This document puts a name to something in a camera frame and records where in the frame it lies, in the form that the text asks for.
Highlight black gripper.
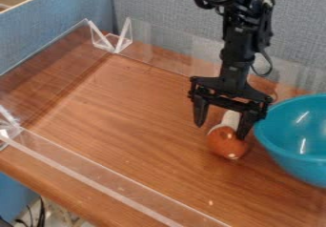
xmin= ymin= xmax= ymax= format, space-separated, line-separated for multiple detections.
xmin=188 ymin=76 xmax=273 ymax=140

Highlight brown toy mushroom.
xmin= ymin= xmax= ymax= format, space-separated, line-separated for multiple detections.
xmin=206 ymin=110 xmax=249 ymax=160

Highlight blue plastic bowl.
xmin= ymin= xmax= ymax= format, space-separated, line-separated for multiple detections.
xmin=254 ymin=93 xmax=326 ymax=189

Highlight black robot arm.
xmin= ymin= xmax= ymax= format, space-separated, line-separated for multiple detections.
xmin=188 ymin=0 xmax=275 ymax=139

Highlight clear acrylic back barrier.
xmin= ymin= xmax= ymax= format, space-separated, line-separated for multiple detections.
xmin=120 ymin=18 xmax=326 ymax=93

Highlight clear acrylic barrier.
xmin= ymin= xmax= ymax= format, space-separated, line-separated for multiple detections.
xmin=0 ymin=105 xmax=230 ymax=227
xmin=0 ymin=18 xmax=90 ymax=76
xmin=120 ymin=18 xmax=326 ymax=93

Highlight clear acrylic front barrier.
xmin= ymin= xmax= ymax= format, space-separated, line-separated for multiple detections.
xmin=0 ymin=105 xmax=230 ymax=227

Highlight clear acrylic left barrier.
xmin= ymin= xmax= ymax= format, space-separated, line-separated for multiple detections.
xmin=0 ymin=18 xmax=90 ymax=76

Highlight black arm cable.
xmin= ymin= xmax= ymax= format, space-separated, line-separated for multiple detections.
xmin=250 ymin=49 xmax=274 ymax=78

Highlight clear acrylic corner bracket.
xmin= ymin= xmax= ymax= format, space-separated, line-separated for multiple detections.
xmin=87 ymin=17 xmax=132 ymax=53

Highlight black floor cables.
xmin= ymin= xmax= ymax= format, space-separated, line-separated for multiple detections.
xmin=0 ymin=196 xmax=48 ymax=227

